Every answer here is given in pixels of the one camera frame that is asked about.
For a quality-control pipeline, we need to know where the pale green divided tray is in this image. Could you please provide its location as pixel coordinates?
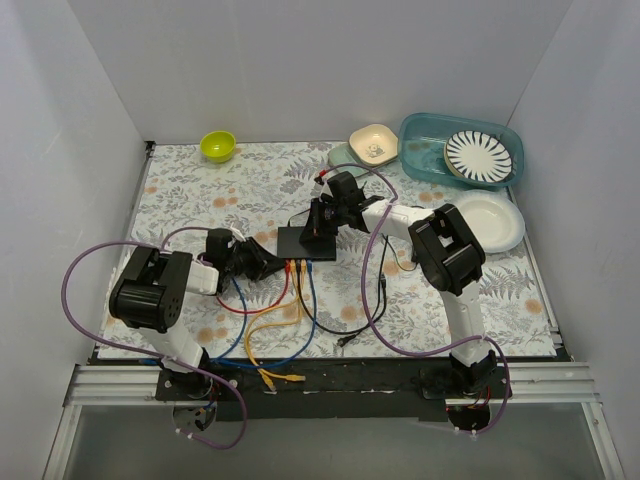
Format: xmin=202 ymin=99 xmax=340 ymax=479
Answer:
xmin=328 ymin=143 xmax=382 ymax=179

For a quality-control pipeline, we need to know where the blue ethernet cable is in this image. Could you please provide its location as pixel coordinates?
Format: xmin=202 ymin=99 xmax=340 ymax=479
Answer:
xmin=214 ymin=259 xmax=318 ymax=371
xmin=204 ymin=277 xmax=249 ymax=364

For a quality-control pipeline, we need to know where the blue striped white plate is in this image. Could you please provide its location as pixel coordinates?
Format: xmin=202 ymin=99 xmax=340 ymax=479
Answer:
xmin=443 ymin=130 xmax=513 ymax=183

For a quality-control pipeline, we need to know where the aluminium frame rail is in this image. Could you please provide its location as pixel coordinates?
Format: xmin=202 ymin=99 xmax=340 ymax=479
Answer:
xmin=64 ymin=362 xmax=601 ymax=406

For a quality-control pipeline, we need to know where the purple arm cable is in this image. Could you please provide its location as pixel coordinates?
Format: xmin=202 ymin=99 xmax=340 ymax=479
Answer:
xmin=60 ymin=225 xmax=249 ymax=450
xmin=315 ymin=163 xmax=514 ymax=436

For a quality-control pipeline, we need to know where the yellow ethernet cable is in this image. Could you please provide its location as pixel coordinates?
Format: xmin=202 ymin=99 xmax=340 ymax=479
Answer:
xmin=244 ymin=259 xmax=307 ymax=385
xmin=243 ymin=259 xmax=301 ymax=392

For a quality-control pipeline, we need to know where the lime green bowl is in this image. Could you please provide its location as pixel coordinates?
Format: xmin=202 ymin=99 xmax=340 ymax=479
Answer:
xmin=200 ymin=131 xmax=236 ymax=164

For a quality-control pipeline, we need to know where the teal plastic basin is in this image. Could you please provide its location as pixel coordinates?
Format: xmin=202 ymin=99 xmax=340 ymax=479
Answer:
xmin=397 ymin=113 xmax=525 ymax=190

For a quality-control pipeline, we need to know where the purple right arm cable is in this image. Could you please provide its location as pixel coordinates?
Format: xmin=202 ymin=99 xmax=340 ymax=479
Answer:
xmin=315 ymin=163 xmax=514 ymax=436

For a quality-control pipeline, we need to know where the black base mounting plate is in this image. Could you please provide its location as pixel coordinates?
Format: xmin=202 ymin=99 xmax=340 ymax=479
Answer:
xmin=155 ymin=359 xmax=523 ymax=426

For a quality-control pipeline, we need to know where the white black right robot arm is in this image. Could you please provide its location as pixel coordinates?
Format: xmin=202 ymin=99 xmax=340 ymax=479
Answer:
xmin=300 ymin=170 xmax=497 ymax=398

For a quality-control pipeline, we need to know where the red ethernet cable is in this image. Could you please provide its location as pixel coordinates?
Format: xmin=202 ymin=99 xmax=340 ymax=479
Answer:
xmin=215 ymin=259 xmax=292 ymax=314

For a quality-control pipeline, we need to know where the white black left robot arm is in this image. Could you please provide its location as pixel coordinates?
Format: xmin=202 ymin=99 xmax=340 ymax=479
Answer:
xmin=109 ymin=228 xmax=285 ymax=400

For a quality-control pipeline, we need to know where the white round plate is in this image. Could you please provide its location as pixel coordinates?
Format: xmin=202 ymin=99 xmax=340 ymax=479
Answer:
xmin=453 ymin=190 xmax=525 ymax=254

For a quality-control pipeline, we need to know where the beige square panda bowl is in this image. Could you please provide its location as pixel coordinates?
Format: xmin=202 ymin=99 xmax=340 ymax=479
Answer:
xmin=348 ymin=124 xmax=398 ymax=167

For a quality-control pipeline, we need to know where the black ethernet cable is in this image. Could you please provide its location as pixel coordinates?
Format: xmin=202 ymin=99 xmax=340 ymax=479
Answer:
xmin=294 ymin=259 xmax=389 ymax=347

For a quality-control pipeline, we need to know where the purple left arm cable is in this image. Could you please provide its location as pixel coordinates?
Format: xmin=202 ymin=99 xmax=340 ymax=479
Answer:
xmin=60 ymin=225 xmax=249 ymax=450

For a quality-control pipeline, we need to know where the black network switch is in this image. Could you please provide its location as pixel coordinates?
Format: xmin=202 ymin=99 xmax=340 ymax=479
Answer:
xmin=276 ymin=226 xmax=337 ymax=262

